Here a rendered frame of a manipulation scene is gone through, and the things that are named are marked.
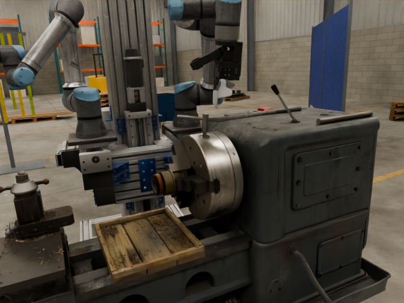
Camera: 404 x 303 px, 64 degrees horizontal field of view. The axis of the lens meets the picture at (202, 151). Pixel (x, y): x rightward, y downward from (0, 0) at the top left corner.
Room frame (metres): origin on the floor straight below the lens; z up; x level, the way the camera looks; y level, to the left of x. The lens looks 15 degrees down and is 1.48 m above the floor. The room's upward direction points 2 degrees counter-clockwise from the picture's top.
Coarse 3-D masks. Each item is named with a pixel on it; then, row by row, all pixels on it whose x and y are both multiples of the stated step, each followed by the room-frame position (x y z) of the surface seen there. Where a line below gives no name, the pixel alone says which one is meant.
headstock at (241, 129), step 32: (224, 128) 1.25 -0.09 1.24; (256, 128) 1.13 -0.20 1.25; (288, 128) 1.11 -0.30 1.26; (320, 128) 1.12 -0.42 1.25; (352, 128) 1.18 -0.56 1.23; (256, 160) 1.03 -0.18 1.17; (288, 160) 1.07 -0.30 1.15; (320, 160) 1.13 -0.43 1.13; (352, 160) 1.19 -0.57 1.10; (256, 192) 1.03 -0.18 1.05; (288, 192) 1.07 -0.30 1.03; (320, 192) 1.13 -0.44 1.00; (352, 192) 1.20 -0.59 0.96; (256, 224) 1.03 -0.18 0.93; (288, 224) 1.07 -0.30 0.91
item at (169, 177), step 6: (156, 174) 1.07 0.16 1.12; (162, 174) 1.07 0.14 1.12; (168, 174) 1.07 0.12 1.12; (174, 174) 1.09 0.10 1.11; (156, 180) 1.05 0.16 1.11; (162, 180) 1.06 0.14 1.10; (168, 180) 1.06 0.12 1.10; (174, 180) 1.06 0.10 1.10; (156, 186) 1.05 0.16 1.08; (162, 186) 1.05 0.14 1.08; (168, 186) 1.05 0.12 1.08; (174, 186) 1.05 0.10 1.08; (156, 192) 1.05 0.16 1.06; (162, 192) 1.05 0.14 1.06; (168, 192) 1.06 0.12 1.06; (174, 192) 1.06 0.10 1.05
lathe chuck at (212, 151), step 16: (192, 144) 1.11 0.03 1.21; (208, 144) 1.08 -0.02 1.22; (192, 160) 1.12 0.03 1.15; (208, 160) 1.02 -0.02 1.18; (224, 160) 1.04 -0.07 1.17; (208, 176) 1.01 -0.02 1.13; (224, 176) 1.02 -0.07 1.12; (192, 192) 1.13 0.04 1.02; (208, 192) 1.01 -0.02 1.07; (224, 192) 1.01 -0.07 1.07; (192, 208) 1.14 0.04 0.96; (208, 208) 1.02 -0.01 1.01; (224, 208) 1.04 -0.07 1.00
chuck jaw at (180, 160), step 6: (174, 144) 1.17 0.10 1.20; (180, 144) 1.18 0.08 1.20; (174, 150) 1.16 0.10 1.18; (180, 150) 1.17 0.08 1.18; (174, 156) 1.14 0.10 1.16; (180, 156) 1.15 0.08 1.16; (186, 156) 1.16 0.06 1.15; (174, 162) 1.13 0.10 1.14; (180, 162) 1.14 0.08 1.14; (186, 162) 1.14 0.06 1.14; (168, 168) 1.12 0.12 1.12; (174, 168) 1.11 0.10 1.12; (180, 168) 1.12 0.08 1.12; (186, 168) 1.13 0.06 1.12; (192, 168) 1.16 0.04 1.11
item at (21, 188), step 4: (32, 180) 0.98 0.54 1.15; (16, 184) 0.95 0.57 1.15; (20, 184) 0.95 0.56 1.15; (24, 184) 0.95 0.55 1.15; (28, 184) 0.96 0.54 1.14; (32, 184) 0.97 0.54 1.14; (12, 188) 0.95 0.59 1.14; (16, 188) 0.94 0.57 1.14; (20, 188) 0.94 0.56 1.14; (24, 188) 0.94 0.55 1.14; (28, 188) 0.95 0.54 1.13; (32, 188) 0.96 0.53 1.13; (36, 188) 0.97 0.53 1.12; (12, 192) 0.94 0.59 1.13; (16, 192) 0.93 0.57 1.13; (20, 192) 0.94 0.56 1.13; (24, 192) 0.94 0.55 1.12; (28, 192) 0.95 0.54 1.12
